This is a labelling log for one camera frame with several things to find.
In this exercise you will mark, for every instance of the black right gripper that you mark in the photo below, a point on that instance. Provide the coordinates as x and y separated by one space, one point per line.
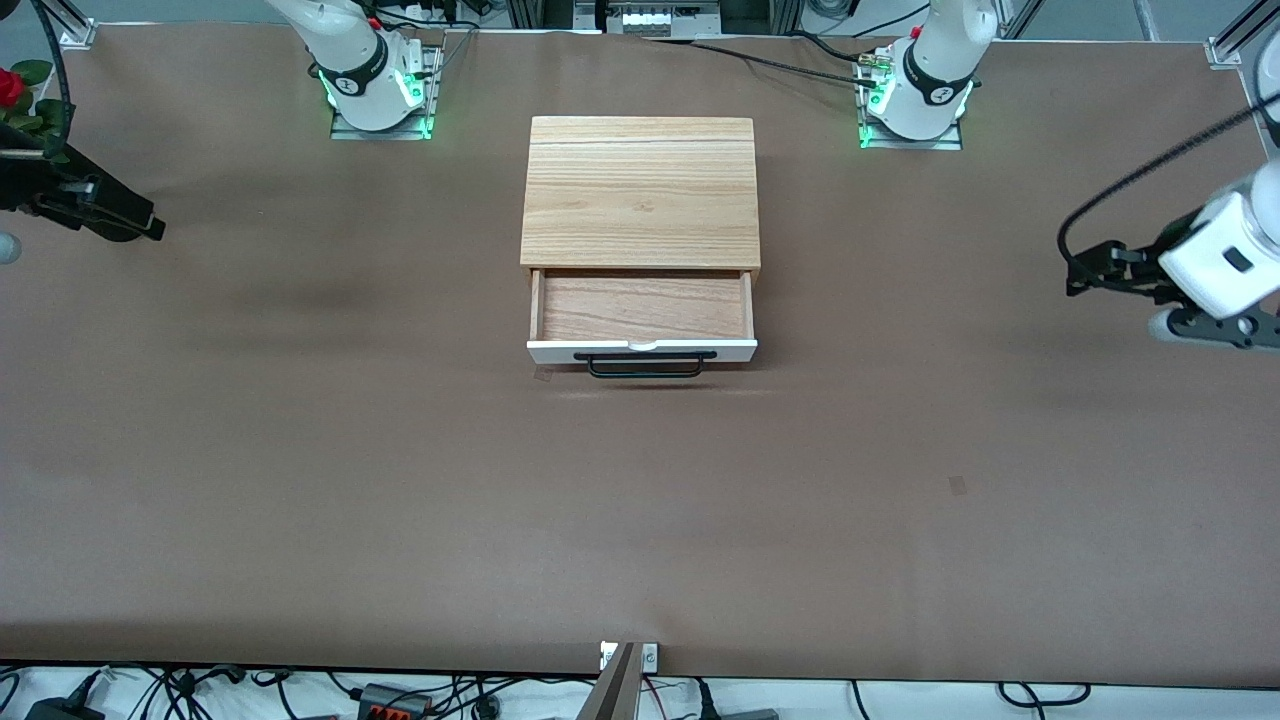
40 187

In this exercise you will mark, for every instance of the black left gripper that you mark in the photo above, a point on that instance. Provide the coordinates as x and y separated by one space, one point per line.
1137 270

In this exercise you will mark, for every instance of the aluminium corner profile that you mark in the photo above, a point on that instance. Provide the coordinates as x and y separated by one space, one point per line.
1225 50
78 35

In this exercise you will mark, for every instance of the black box with orange connectors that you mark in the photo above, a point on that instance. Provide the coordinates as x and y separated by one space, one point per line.
390 705

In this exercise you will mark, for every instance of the small metal bracket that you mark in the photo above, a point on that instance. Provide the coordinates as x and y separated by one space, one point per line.
650 657

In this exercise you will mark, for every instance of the grey box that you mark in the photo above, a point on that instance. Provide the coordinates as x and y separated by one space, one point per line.
750 715

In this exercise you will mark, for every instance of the white socket strip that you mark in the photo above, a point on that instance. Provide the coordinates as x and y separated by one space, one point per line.
645 18

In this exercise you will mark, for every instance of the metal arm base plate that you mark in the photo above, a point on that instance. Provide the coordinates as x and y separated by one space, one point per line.
920 144
432 90

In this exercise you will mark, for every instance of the black power adapter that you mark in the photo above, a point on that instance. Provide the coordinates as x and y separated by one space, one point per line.
60 712

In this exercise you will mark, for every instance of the aluminium frame post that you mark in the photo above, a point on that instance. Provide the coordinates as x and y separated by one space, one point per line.
540 12

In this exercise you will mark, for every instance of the light wooden drawer cabinet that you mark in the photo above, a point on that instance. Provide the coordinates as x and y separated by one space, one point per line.
640 190

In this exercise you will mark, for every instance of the red rose with green leaves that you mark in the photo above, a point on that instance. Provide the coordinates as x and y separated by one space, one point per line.
10 85

